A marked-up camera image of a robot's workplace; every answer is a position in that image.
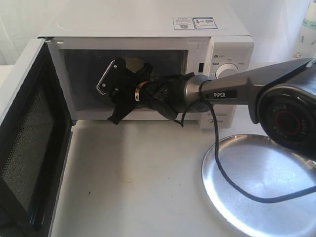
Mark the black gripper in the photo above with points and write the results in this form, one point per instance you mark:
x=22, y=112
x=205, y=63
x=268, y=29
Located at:
x=129, y=91

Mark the cream ceramic bowl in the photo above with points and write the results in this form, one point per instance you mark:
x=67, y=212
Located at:
x=134, y=64

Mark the white microwave door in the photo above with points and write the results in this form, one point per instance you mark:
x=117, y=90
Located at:
x=35, y=132

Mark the white Midea microwave oven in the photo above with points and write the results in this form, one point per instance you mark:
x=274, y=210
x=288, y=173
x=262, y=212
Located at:
x=175, y=36

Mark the white upper power knob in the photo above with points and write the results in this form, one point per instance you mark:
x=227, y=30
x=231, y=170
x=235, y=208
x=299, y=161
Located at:
x=226, y=70

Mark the round stainless steel plate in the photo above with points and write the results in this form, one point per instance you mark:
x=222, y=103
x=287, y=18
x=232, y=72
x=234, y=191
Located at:
x=248, y=166

